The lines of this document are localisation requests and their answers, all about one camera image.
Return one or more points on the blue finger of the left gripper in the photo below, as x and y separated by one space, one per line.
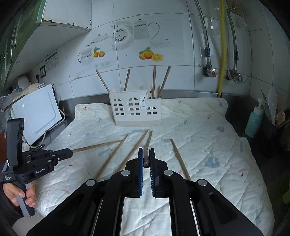
60 154

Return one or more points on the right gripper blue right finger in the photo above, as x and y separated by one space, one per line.
154 176

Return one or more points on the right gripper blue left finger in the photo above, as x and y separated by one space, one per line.
140 170

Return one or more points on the wooden chopstick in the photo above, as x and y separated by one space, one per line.
95 146
102 80
180 160
164 81
110 158
153 82
127 79
136 145
146 161

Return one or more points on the person's left hand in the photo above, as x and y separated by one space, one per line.
12 192

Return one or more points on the cream house-shaped utensil holder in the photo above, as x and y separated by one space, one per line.
134 108

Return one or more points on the white microwave oven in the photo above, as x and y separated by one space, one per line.
40 111

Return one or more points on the teal spray bottle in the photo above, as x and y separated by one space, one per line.
255 119

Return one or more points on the metal water valve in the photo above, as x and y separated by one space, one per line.
209 71

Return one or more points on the black utensil container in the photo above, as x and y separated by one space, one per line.
277 145

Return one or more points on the metal angle valve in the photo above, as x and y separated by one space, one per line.
233 75

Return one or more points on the yellow gas pipe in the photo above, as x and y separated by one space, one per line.
223 47

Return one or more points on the white rice paddle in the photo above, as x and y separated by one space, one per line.
273 104

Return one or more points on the wooden spoon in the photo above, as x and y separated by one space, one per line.
281 117

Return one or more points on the wall power socket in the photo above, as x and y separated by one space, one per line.
43 71

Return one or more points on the green wall cabinet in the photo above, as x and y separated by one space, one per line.
39 28

